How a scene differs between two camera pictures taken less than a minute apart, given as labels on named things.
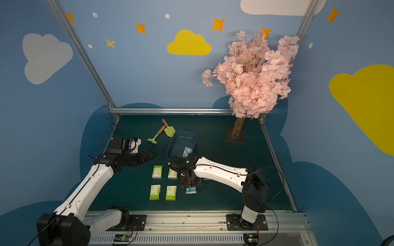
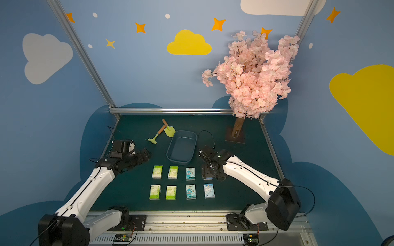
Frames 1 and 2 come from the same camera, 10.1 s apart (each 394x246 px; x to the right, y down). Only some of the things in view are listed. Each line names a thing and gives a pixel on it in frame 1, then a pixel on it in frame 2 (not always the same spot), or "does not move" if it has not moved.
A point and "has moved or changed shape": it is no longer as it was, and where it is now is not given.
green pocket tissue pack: [157, 171] does not move
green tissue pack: [171, 192] does not move
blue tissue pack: [191, 190] has moved or changed shape
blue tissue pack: [187, 150] to [209, 190]
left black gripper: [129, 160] does not move
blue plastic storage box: [181, 143] does not move
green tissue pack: [172, 174] does not move
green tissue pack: [155, 192] does not move
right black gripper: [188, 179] to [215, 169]
